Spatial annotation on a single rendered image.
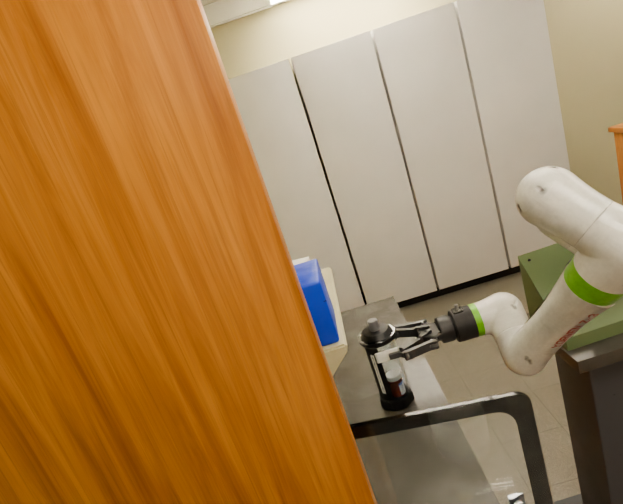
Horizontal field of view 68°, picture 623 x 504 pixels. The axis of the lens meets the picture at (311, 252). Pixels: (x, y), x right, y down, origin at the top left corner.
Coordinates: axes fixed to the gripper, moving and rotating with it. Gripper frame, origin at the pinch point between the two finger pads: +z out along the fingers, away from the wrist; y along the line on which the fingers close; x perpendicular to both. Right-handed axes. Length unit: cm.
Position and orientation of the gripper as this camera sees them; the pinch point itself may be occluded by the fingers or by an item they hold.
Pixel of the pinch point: (381, 347)
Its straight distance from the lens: 135.8
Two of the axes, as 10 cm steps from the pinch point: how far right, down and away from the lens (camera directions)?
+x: 3.2, 9.1, 2.8
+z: -9.5, 3.0, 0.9
